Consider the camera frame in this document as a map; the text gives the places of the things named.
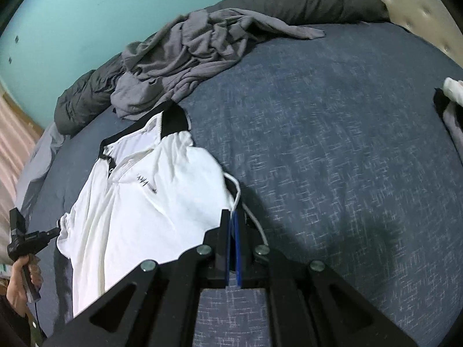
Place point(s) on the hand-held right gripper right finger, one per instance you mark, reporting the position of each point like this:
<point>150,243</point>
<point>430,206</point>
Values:
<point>237,256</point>

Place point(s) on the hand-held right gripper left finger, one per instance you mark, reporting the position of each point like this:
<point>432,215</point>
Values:
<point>220,256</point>

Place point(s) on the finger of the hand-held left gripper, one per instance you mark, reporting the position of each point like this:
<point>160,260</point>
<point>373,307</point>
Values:
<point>50,234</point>

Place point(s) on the white polo shirt black trim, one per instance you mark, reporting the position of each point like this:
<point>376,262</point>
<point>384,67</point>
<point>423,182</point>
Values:
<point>144,206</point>

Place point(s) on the person's left forearm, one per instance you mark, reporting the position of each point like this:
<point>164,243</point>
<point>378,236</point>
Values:
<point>12,327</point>

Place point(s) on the person's left hand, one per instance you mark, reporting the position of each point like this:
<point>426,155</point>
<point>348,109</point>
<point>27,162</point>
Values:
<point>16,289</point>

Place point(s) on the light grey pillow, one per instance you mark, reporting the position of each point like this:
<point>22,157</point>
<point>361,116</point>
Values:
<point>39,159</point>

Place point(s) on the pink curtain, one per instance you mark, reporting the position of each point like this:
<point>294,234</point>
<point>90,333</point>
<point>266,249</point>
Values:
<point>14,159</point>

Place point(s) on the bed with blue sheet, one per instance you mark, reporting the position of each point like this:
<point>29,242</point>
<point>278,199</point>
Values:
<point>343,151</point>

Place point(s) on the crumpled grey garment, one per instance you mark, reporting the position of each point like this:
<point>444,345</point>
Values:
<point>188,58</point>

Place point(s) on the folded grey garment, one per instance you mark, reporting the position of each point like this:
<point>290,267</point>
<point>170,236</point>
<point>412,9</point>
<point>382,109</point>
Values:
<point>454,123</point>

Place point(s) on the folded black garment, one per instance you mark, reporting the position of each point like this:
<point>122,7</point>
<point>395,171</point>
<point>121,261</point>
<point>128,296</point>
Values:
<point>439,101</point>

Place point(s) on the dark grey duvet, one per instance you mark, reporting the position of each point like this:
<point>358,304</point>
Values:
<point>307,0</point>

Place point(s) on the folded white t-shirt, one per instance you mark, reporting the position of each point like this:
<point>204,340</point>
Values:
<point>455,88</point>

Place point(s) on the cream tufted headboard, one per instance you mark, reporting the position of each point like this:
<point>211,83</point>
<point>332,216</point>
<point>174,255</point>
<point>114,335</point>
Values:
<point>416,3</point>

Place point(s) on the wooden window frame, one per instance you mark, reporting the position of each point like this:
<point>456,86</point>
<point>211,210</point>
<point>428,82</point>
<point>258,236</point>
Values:
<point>25,115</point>

